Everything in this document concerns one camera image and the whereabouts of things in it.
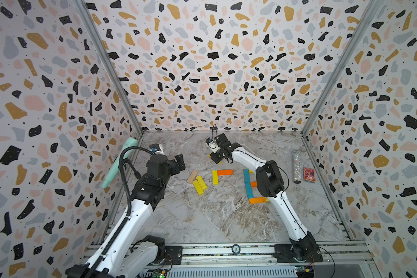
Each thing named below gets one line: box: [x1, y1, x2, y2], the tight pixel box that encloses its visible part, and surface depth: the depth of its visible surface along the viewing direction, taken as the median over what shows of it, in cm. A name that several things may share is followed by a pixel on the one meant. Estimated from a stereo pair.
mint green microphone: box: [101, 136, 139, 189], surface depth 72 cm
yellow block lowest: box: [211, 170, 220, 186], surface depth 99 cm
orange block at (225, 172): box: [217, 169, 234, 176], surface depth 102 cm
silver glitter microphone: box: [293, 151, 302, 184], surface depth 102 cm
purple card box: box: [303, 167, 317, 184], surface depth 101 cm
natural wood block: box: [186, 169, 199, 184], surface depth 99 cm
